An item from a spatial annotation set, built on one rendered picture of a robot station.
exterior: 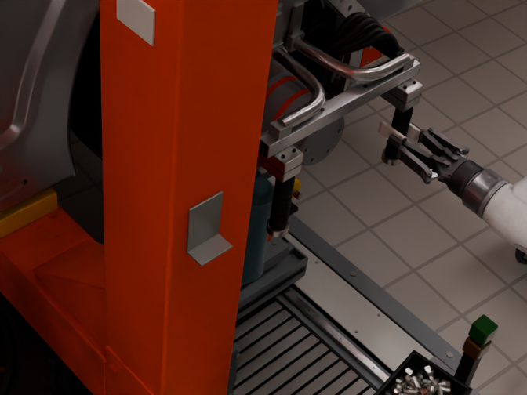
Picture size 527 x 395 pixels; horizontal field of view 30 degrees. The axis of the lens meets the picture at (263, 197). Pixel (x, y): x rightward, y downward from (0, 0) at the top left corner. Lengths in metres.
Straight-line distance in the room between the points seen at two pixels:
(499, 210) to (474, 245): 1.15
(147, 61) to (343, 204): 1.93
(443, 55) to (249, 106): 2.52
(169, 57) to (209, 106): 0.11
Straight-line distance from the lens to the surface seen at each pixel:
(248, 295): 2.57
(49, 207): 2.03
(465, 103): 3.58
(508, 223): 1.93
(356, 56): 2.21
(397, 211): 3.10
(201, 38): 1.16
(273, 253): 2.60
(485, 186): 1.96
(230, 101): 1.27
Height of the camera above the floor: 2.15
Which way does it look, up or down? 45 degrees down
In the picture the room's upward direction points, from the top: 8 degrees clockwise
